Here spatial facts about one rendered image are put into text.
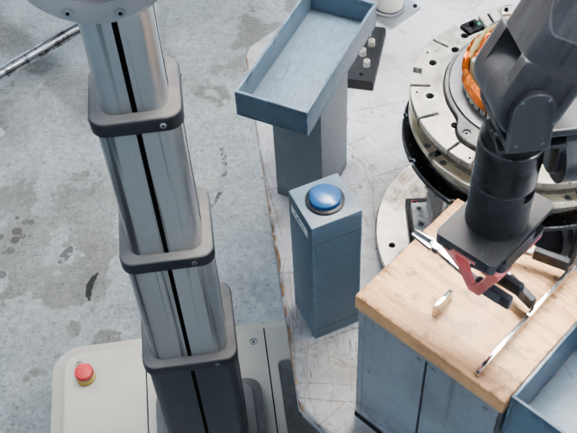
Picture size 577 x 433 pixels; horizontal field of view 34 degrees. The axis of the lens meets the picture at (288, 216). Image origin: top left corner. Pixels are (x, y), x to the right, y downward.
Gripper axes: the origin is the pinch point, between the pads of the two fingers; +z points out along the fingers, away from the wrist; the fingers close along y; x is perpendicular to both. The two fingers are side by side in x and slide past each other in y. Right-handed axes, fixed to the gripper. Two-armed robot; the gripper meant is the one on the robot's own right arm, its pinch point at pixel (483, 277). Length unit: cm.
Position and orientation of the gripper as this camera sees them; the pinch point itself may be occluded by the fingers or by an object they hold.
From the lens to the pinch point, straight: 95.4
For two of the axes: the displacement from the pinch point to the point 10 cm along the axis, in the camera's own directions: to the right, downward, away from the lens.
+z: 0.3, 6.6, 7.5
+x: -7.3, -5.0, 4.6
